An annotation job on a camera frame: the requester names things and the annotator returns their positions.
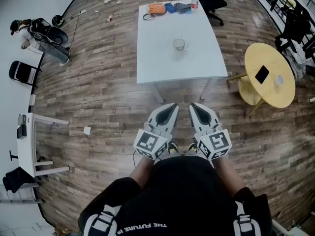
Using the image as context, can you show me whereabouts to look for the person's black shirt torso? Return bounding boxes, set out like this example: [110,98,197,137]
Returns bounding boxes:
[78,154,274,236]

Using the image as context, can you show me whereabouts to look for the grey step ladder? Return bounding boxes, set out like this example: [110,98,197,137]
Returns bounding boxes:
[0,182,44,205]

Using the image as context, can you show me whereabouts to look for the black box-shaped device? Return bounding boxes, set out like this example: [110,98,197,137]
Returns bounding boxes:
[16,123,28,140]

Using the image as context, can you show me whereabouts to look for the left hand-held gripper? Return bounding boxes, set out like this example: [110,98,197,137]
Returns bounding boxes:
[133,103,180,161]

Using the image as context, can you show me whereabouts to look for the person's right shoe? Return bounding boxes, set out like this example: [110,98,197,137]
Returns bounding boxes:
[187,141,198,155]

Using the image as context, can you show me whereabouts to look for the orange bag black strap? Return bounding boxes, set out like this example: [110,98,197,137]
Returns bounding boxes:
[142,3,167,21]

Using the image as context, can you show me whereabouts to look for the person's left shoe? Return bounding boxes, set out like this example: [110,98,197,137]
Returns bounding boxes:
[167,141,179,155]

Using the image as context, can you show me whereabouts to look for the black chair draped with clothes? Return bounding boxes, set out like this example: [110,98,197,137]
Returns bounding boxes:
[274,2,315,67]

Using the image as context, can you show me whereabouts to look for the person's right forearm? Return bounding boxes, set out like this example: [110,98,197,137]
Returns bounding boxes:
[213,153,248,197]

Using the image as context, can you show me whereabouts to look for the yellow round wooden table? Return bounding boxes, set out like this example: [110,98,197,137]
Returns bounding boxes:
[226,42,296,117]

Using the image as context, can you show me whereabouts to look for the black jacket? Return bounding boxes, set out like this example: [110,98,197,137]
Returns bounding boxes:
[1,167,35,194]

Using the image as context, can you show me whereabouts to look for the white office desk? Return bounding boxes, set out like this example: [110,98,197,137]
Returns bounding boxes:
[16,112,71,178]

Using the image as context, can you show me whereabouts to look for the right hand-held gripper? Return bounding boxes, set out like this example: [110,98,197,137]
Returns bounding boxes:
[189,102,233,161]

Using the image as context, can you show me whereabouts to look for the white ceramic mug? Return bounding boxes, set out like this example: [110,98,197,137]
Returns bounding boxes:
[172,38,190,53]

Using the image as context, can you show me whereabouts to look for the black folding chair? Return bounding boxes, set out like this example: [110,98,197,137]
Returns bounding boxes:
[8,60,43,89]

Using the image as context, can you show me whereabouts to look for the person's shoe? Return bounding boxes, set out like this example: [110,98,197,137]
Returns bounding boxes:
[187,141,198,155]
[167,141,179,155]

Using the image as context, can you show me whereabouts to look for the white rectangular table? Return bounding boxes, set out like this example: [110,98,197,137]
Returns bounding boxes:
[136,0,229,104]

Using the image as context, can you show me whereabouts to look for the person's left forearm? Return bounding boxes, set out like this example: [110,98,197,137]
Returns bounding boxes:
[128,155,159,190]

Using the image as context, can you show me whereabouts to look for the person's grey trousers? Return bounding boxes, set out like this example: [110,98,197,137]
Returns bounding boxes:
[169,149,198,158]

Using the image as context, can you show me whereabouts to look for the black smartphone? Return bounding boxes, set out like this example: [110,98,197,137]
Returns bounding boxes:
[254,65,270,85]

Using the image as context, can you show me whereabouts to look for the black helmet green marks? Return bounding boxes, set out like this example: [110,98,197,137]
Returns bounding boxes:
[51,14,65,29]

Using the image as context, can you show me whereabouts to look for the small white cup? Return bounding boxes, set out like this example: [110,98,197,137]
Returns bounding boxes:
[273,74,285,87]

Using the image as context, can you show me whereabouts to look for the grey backpack shoulder strap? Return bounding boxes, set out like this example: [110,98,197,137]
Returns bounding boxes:
[232,200,262,236]
[83,204,122,236]

